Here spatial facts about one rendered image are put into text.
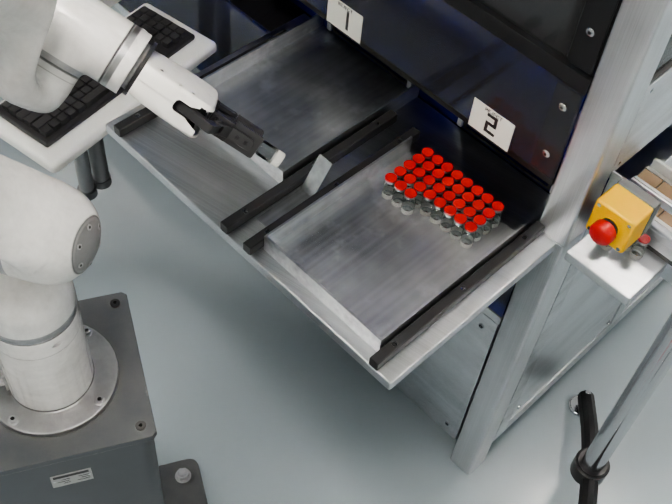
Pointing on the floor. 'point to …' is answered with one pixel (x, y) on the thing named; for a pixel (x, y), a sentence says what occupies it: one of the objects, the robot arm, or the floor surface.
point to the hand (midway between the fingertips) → (244, 136)
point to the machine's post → (569, 210)
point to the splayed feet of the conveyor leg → (581, 404)
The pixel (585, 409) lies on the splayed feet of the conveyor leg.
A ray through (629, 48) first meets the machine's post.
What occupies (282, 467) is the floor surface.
